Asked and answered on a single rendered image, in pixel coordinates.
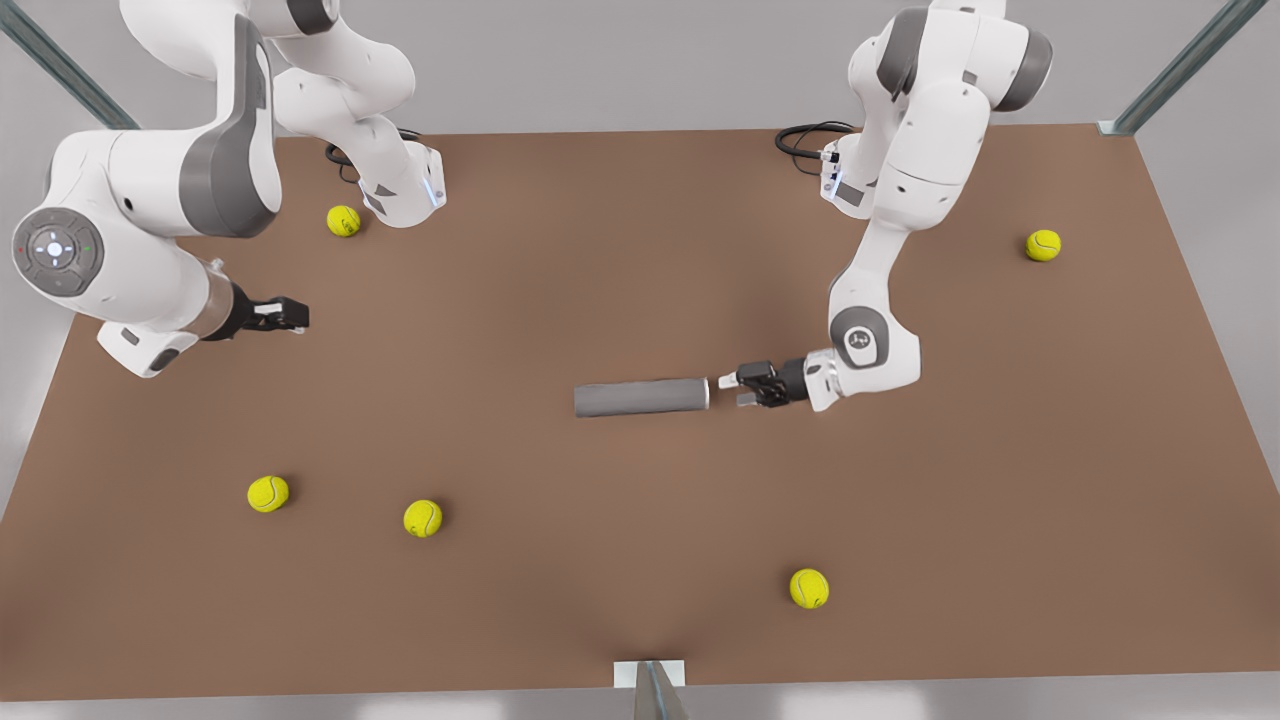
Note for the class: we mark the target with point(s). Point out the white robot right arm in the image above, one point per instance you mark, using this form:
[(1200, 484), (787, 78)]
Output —
[(150, 180)]

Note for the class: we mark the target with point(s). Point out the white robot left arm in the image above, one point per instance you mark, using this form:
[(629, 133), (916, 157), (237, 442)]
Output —
[(930, 130)]

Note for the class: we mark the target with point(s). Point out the grey tennis ball tube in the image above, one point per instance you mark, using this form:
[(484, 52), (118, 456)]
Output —
[(640, 397)]

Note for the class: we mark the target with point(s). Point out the yellow tennis ball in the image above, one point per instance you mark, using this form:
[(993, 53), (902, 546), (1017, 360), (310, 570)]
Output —
[(809, 588), (1043, 245), (422, 518), (268, 493), (343, 221)]

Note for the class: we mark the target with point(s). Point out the silver frame post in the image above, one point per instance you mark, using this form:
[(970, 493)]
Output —
[(60, 62), (1180, 68), (652, 690)]

